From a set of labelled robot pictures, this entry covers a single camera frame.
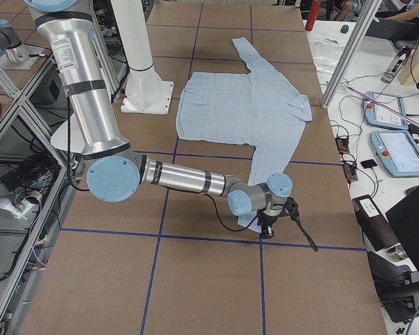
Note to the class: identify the blue teach pendant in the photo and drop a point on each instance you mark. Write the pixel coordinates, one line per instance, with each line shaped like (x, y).
(397, 151)
(378, 116)

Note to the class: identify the red water bottle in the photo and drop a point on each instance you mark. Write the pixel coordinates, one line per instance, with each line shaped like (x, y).
(313, 14)

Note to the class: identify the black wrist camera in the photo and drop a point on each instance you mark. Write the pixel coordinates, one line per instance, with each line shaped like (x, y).
(291, 207)

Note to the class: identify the light blue button-up shirt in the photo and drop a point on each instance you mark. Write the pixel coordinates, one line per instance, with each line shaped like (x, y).
(262, 109)

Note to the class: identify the black monitor screen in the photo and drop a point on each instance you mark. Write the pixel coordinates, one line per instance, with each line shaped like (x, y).
(404, 221)

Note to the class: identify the aluminium frame post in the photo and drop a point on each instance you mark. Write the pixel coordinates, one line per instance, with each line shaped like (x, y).
(358, 33)

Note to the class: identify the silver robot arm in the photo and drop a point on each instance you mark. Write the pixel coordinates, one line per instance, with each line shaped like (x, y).
(114, 171)

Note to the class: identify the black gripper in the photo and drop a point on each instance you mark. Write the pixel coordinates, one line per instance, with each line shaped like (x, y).
(266, 221)

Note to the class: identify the lower blue teach pendant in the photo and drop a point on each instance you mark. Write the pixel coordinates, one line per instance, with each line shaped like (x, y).
(397, 151)

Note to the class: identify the upper blue teach pendant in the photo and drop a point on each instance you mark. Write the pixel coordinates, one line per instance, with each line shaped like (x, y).
(378, 116)

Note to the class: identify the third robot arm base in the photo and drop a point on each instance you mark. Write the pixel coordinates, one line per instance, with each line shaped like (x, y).
(14, 54)

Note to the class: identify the clear plastic bag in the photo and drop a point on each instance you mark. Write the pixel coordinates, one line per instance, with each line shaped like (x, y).
(326, 54)

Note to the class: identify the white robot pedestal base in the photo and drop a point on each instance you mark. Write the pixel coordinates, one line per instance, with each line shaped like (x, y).
(145, 91)

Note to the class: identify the black computer mouse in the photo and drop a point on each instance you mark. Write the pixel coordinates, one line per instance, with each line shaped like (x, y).
(344, 29)

